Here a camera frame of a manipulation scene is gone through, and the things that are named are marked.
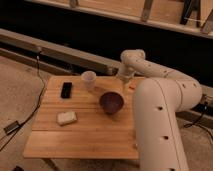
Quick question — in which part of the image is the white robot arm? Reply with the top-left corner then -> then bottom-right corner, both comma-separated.
117,49 -> 202,171

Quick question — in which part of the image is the dark purple ceramic bowl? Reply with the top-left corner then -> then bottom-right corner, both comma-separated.
99,92 -> 124,115

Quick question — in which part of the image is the clear plastic cup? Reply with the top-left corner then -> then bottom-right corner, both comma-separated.
81,71 -> 96,91

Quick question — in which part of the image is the black smartphone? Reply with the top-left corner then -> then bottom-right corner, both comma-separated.
61,82 -> 72,99

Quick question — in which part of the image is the white sponge block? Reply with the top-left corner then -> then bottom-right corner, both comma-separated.
57,111 -> 77,126

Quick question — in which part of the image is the black power adapter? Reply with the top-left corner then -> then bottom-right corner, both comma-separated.
4,121 -> 20,135

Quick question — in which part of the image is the black cable at right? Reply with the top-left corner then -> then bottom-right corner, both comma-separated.
182,101 -> 213,141

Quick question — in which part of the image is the black cable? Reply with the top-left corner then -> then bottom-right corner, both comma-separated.
0,49 -> 48,151
182,101 -> 213,141

